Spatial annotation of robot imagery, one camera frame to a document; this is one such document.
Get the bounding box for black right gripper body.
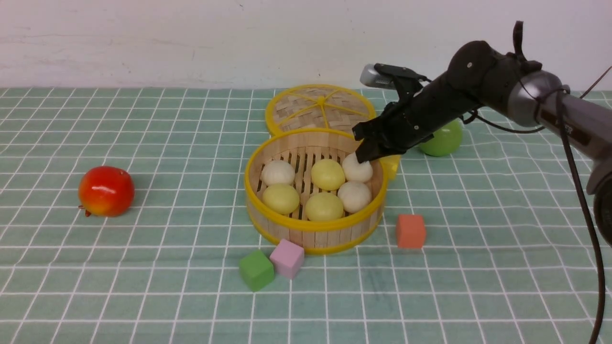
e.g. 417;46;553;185
352;41;542;155

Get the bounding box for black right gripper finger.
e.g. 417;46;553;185
355;140;383;163

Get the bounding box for white bun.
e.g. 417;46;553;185
341;152;373;183
337;181;373;214
261;160;295;186

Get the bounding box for white bun front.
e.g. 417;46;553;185
337;181;373;214

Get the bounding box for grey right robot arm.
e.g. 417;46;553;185
352;41;611;243

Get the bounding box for woven steamer lid yellow rim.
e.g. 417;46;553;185
265;84;377;136

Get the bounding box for bamboo steamer tray yellow rims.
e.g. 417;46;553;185
243;128;391;255

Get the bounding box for yellow foam block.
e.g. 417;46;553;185
380;155;402;180

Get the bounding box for green apple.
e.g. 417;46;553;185
419;120;463;157

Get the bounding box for orange foam cube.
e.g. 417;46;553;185
395;214;426;249

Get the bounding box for pink foam cube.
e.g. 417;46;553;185
269;239;305;280

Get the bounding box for green checkered tablecloth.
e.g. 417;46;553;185
0;87;598;344

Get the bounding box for green foam cube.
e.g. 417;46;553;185
239;250;275;292

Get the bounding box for red yellow pomegranate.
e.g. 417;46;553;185
78;165;135;217

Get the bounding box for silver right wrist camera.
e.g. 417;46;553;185
359;64;395;90

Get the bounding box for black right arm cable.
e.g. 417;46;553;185
461;20;612;344

